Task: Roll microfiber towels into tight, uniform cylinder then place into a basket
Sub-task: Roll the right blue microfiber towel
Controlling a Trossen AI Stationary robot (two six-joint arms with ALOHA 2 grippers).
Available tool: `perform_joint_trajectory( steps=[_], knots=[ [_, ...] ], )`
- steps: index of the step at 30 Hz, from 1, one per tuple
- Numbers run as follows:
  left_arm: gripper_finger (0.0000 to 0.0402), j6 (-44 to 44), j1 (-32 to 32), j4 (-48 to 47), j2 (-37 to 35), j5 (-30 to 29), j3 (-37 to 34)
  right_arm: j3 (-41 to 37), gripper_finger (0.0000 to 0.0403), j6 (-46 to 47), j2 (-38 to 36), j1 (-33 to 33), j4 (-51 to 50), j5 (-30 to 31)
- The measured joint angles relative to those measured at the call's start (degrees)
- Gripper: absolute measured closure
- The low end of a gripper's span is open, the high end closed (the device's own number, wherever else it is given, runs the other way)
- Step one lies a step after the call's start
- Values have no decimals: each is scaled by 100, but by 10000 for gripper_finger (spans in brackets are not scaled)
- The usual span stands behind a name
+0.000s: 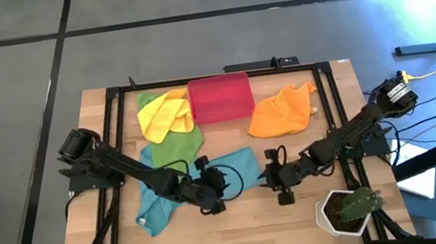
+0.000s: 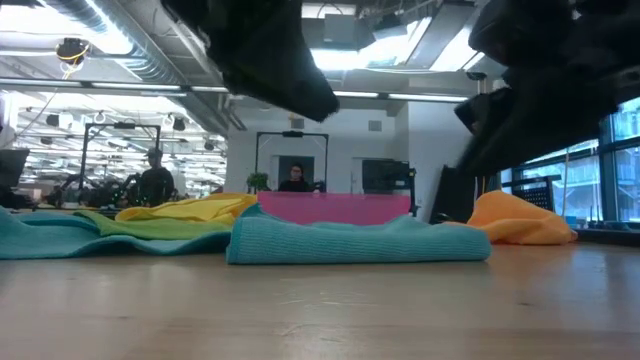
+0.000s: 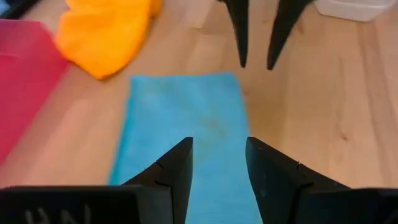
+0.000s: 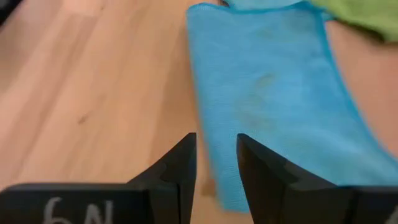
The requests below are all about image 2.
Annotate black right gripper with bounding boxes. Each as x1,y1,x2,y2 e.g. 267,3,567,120
454,0,640,176

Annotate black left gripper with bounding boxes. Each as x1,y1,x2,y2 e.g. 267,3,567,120
164,0,341,124

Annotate orange microfiber towel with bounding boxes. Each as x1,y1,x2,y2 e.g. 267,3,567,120
467,189,579,246

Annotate red plastic basket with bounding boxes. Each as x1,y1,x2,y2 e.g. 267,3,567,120
255,192,412,226

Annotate yellow microfiber towel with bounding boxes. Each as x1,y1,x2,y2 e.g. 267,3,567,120
114,192,259,226

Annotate blue microfiber towel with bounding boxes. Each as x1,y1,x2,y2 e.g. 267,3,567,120
0,205,234,261
225,202,493,265

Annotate green microfiber towel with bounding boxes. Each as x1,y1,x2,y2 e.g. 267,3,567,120
74,209,234,241

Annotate black perforated rack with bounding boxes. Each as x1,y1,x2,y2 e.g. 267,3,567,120
502,174,562,221

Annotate green potted plant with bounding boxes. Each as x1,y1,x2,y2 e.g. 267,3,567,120
245,171,271,194

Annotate black leaning panel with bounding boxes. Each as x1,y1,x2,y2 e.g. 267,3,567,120
429,164,484,224

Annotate black background robot arms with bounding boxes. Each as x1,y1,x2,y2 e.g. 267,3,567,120
47,172,141,209

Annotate dark computer monitor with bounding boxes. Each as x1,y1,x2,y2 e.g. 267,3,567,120
0,148,31,190

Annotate black robot rig frame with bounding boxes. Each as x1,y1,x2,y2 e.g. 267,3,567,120
79,122,162,201
254,130,330,194

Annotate ceiling cable reel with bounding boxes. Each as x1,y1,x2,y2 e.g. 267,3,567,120
54,37,92,66

